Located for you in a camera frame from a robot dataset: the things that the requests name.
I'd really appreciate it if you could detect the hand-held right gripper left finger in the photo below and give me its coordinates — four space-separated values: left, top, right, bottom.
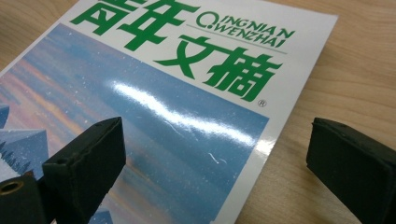
41 116 127 224

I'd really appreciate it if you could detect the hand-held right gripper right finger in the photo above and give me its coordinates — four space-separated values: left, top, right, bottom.
305 117 396 224

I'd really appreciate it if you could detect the green title snow magazine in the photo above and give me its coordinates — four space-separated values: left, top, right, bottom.
0 0 339 224

